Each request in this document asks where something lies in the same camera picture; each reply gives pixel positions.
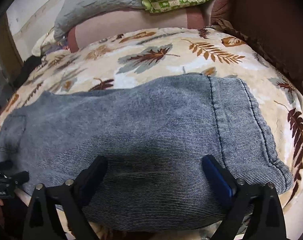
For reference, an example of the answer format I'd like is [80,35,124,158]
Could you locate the wooden glass door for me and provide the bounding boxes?
[0,14,23,109]

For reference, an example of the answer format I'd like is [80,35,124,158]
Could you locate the cream small cushion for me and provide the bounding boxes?
[31,28,56,56]

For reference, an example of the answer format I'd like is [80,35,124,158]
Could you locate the leaf print cream blanket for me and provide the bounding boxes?
[0,28,303,239]

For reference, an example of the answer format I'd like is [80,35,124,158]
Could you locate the brown cardboard box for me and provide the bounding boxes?
[211,0,303,93]

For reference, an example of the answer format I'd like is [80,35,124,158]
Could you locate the black cloth bundle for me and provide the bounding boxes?
[13,55,42,89]

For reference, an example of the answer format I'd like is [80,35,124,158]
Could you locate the blue denim jeans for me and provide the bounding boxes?
[0,73,293,231]

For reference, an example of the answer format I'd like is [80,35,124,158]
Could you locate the grey quilted pillow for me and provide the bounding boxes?
[53,0,145,40]

